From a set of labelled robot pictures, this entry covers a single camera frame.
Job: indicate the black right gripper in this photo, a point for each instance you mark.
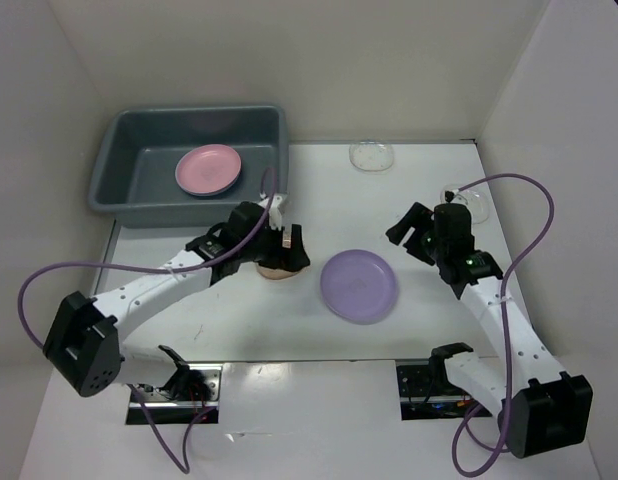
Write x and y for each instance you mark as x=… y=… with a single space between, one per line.
x=418 y=216

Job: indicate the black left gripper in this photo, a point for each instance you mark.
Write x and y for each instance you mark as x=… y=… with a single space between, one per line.
x=293 y=258

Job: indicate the blue plastic plate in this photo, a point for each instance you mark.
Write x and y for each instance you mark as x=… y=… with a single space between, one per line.
x=236 y=182

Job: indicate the pink plastic plate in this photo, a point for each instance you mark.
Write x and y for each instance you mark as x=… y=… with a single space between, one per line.
x=208 y=170

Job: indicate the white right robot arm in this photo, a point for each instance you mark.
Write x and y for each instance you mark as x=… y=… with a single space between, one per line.
x=539 y=406

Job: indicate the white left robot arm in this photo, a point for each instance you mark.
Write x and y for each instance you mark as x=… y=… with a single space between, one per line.
x=86 y=340

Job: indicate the grey plastic bin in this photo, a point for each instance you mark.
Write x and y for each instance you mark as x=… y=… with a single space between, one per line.
x=133 y=177

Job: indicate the brown translucent square plate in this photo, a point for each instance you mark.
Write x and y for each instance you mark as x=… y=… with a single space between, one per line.
x=275 y=274

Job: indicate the purple plastic plate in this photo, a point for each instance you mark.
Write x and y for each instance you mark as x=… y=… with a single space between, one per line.
x=359 y=286

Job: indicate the clear bowl at right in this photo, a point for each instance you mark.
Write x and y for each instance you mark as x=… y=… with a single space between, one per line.
x=473 y=199

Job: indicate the clear dish at back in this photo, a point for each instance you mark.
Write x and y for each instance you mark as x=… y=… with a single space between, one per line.
x=371 y=156

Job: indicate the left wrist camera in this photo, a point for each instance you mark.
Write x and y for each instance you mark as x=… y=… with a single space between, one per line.
x=275 y=208

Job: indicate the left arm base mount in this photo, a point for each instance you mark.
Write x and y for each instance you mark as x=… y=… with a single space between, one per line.
x=179 y=404

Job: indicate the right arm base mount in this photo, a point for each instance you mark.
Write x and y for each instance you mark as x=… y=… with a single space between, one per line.
x=422 y=399

